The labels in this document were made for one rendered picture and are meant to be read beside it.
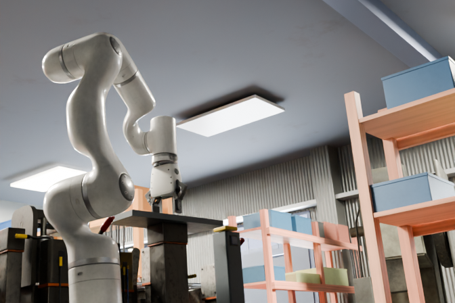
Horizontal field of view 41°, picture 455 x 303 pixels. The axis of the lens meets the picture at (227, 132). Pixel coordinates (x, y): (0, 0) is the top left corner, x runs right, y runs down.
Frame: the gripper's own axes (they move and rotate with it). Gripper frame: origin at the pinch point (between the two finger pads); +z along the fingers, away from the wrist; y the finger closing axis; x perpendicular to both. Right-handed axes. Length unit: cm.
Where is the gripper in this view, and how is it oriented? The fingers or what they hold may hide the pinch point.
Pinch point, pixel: (166, 212)
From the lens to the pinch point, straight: 191.9
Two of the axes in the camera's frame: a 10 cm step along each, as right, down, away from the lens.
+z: 0.7, 9.4, -3.3
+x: -5.9, -2.3, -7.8
